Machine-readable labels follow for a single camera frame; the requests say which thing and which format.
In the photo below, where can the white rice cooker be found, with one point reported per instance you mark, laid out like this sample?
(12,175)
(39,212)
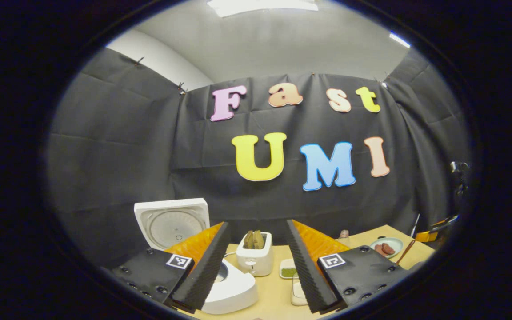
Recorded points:
(174,226)

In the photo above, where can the plate with meat slices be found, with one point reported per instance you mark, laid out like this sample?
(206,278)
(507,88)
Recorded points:
(387,248)

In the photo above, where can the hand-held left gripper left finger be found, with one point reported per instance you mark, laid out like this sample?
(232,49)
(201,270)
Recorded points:
(205,271)

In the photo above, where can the brown wooden spoon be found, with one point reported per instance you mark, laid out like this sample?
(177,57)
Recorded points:
(405,252)

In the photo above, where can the black backdrop cloth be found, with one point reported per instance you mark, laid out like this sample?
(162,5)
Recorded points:
(118,169)

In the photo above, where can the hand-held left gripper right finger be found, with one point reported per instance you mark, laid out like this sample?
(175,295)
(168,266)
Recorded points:
(311,271)

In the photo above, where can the white toaster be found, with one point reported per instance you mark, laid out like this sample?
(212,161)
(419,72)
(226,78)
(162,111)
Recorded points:
(256,262)

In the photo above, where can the brown bread slice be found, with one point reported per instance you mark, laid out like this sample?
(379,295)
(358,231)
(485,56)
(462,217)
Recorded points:
(258,239)
(249,240)

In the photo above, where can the clear tray of rice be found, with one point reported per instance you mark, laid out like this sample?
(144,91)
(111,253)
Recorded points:
(298,291)

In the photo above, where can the divided dish of grains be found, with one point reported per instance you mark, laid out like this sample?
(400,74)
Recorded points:
(288,271)

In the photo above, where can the clear plastic bottle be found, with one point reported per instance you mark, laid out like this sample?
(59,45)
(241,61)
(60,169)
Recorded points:
(344,234)

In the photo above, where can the small ceiling light panel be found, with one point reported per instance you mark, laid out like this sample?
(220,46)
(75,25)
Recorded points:
(399,40)

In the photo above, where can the black tripod stand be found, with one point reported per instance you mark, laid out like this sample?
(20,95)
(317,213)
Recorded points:
(459,178)

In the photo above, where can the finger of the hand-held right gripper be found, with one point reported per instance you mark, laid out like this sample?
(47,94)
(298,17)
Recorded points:
(438,226)

